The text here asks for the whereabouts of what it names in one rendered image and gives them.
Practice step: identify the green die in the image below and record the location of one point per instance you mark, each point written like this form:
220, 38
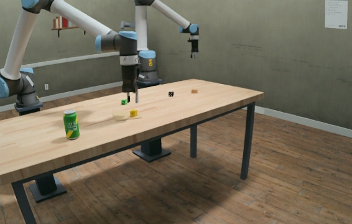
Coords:
124, 102

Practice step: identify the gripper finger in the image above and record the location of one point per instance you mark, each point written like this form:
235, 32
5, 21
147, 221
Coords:
128, 97
137, 97

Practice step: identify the green can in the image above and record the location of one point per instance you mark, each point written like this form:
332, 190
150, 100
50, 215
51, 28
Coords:
71, 124

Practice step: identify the white paper sheet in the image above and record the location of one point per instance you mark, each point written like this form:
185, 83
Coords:
336, 14

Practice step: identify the red book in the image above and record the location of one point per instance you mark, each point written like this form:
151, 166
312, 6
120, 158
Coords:
65, 22

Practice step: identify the black die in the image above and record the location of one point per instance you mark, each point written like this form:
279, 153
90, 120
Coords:
171, 94

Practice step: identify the tan round disc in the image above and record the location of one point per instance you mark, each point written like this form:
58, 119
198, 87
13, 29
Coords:
194, 91

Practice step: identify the tan mat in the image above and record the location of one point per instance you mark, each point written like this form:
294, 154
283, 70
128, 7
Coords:
121, 117

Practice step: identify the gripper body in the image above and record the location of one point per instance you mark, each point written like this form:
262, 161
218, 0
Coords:
194, 46
130, 78

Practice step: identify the wooden table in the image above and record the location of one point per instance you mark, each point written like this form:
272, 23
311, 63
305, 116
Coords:
194, 102

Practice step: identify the white wall outlet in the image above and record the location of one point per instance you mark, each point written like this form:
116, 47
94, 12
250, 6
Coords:
46, 86

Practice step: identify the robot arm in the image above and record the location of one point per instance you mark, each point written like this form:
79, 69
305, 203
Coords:
17, 46
141, 28

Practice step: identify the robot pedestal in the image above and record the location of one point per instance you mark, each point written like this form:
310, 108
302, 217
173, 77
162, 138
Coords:
47, 186
151, 149

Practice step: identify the yellow die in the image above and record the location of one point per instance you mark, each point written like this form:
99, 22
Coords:
133, 113

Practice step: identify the tan book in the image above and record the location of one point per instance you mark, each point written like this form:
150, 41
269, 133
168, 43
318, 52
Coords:
56, 22

